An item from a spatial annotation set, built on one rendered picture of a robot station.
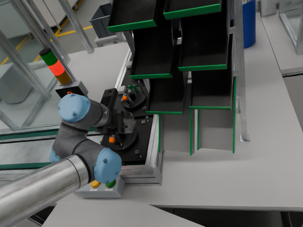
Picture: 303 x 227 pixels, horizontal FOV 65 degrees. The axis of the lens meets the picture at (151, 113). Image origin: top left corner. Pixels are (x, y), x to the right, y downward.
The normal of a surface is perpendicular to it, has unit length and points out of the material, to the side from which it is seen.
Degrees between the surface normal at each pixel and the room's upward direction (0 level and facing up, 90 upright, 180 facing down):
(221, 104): 25
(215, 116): 45
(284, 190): 0
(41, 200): 85
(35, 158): 0
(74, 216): 0
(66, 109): 33
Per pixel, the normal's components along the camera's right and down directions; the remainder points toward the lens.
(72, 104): -0.32, -0.17
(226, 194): -0.29, -0.67
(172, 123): -0.42, 0.05
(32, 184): 0.44, -0.66
